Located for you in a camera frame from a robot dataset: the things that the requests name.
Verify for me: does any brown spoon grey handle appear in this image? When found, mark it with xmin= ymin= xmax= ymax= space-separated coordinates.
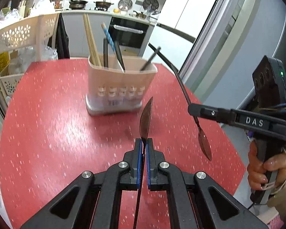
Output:
xmin=133 ymin=97 xmax=153 ymax=229

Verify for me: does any black built-in oven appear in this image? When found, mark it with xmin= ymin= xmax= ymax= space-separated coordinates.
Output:
xmin=108 ymin=17 xmax=149 ymax=49

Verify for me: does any black utensil handle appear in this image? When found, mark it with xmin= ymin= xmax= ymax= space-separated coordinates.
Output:
xmin=114 ymin=41 xmax=125 ymax=71

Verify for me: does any right hand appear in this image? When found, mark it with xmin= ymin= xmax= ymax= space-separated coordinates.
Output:
xmin=247 ymin=141 xmax=286 ymax=190

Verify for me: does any beige utensil holder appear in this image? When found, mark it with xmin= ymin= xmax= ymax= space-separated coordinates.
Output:
xmin=86 ymin=55 xmax=157 ymax=115

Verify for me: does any black wok on stove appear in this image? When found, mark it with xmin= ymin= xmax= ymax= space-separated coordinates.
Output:
xmin=68 ymin=0 xmax=88 ymax=10

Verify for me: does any black hanging cloth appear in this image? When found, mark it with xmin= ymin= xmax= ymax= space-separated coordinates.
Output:
xmin=48 ymin=14 xmax=70 ymax=59

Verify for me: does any white refrigerator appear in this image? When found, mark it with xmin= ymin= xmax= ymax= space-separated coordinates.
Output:
xmin=149 ymin=0 xmax=216 ymax=70

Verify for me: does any black utensil in holder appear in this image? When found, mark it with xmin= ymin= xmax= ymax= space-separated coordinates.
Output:
xmin=140 ymin=47 xmax=161 ymax=71

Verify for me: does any beige perforated storage rack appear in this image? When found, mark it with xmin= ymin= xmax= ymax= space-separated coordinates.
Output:
xmin=0 ymin=13 xmax=59 ymax=100

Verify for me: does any small brown spoon black handle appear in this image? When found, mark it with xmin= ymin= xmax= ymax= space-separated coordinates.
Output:
xmin=103 ymin=38 xmax=108 ymax=68

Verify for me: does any blue patterned wooden chopstick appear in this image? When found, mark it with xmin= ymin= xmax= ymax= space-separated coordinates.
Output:
xmin=101 ymin=23 xmax=116 ymax=53

